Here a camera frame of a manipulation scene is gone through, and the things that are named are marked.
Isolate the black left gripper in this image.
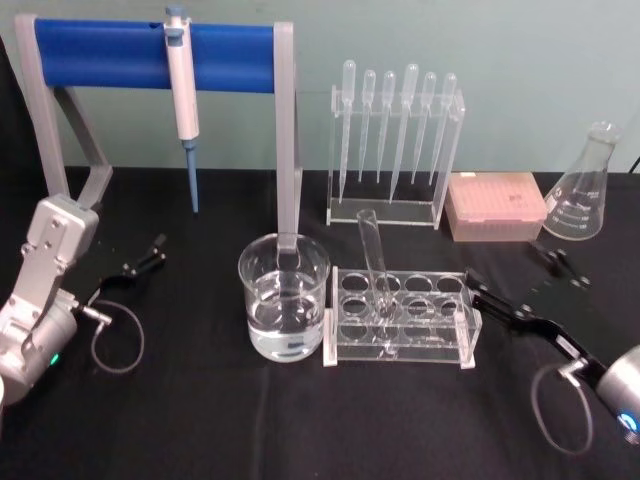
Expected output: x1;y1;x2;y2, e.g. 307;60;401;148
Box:
82;233;167;314

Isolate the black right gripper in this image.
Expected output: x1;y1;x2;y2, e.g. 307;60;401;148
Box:
464;243;619;371

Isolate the glass conical flask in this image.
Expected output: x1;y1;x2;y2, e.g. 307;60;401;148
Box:
542;119;624;242

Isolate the pink pipette tip box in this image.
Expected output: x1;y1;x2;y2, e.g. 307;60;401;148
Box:
446;171;549;244

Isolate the clear acrylic test tube rack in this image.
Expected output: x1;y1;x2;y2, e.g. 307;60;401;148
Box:
322;264;484;371

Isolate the glass beaker with water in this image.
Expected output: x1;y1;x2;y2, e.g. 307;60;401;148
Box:
237;232;331;363

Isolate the clear acrylic dropper rack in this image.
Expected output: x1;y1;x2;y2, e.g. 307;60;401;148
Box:
325;83;467;231

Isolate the clear glass test tube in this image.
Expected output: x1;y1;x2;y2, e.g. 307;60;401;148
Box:
355;208;396;351

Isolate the black table cloth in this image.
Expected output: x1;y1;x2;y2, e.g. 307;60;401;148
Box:
0;164;640;480

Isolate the white and blue micropipette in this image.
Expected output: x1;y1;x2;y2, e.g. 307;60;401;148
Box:
164;4;202;215

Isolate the blue and grey pipette stand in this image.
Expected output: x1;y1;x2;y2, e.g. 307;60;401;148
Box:
13;13;304;271

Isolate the dark left gripper cable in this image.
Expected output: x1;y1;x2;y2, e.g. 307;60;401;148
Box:
74;299;146;374

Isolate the dark gripper cable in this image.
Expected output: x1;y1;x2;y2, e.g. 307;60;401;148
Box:
530;360;606;456
74;299;146;374

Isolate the dark right gripper cable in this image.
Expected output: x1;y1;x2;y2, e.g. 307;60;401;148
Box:
530;360;606;456

